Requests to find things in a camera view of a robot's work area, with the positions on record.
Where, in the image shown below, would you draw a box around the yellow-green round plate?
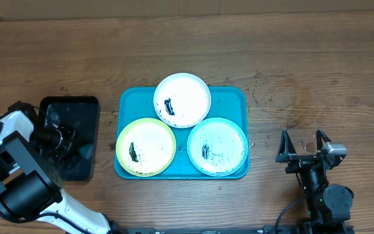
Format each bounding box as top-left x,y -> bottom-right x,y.
116,118 -> 177,177

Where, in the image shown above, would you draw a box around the dark green sponge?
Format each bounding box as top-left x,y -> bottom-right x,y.
78,144 -> 94,161

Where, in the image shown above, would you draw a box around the black rectangular water tray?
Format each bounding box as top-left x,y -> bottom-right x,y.
40,96 -> 100,181

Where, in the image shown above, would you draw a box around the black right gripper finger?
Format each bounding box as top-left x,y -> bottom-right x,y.
275,129 -> 297,163
316,129 -> 330,150

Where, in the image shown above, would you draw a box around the white round plate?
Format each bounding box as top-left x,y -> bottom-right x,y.
153,73 -> 212,128

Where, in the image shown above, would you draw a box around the teal plastic serving tray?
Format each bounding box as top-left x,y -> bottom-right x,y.
116,86 -> 248,180

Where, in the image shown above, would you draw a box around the light blue round plate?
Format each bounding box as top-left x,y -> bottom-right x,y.
186,118 -> 249,177

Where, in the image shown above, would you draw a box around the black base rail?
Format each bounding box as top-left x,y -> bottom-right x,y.
126,225 -> 304,234

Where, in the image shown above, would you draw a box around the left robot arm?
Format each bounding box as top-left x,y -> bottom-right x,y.
0,101 -> 126,233

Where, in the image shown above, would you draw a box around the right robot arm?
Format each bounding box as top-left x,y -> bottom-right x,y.
273,129 -> 354,233

